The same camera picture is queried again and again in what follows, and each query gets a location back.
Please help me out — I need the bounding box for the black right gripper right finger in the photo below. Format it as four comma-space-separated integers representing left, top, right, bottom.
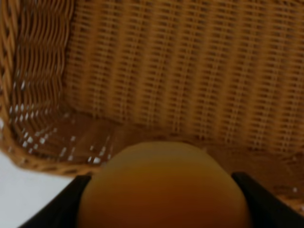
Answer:
231, 172, 304, 228

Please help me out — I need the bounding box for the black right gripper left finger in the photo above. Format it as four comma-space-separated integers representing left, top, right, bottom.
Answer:
20, 175, 91, 228

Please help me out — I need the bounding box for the red yellow peach fruit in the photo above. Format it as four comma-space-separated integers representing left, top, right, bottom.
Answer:
76, 142, 253, 228

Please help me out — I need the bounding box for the light orange wicker basket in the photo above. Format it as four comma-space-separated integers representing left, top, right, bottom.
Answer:
0, 0, 304, 214

